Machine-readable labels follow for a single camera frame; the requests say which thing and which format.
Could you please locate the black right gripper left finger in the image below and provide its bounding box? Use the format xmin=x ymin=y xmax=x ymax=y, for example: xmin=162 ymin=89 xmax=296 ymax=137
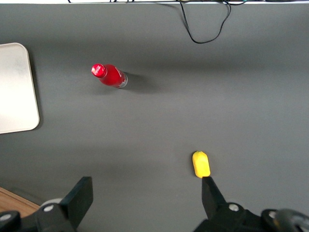
xmin=60 ymin=176 xmax=94 ymax=228

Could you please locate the red soda bottle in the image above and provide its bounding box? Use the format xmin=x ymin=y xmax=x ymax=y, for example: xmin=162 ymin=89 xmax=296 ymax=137
xmin=91 ymin=63 xmax=128 ymax=89

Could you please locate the wooden drawer cabinet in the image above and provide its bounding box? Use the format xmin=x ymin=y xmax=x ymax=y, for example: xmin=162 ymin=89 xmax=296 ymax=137
xmin=0 ymin=186 xmax=41 ymax=214

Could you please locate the yellow lemon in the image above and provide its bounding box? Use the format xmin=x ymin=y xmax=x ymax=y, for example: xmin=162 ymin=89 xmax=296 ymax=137
xmin=192 ymin=150 xmax=211 ymax=179

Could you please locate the beige plastic tray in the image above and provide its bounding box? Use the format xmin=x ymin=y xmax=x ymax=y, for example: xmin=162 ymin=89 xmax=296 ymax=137
xmin=0 ymin=43 xmax=40 ymax=134

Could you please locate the looped black table cable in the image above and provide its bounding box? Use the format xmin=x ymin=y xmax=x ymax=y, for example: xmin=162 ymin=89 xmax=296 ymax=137
xmin=179 ymin=0 xmax=233 ymax=44

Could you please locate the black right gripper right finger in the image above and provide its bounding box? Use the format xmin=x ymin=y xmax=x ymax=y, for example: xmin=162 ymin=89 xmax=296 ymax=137
xmin=201 ymin=176 xmax=228 ymax=221

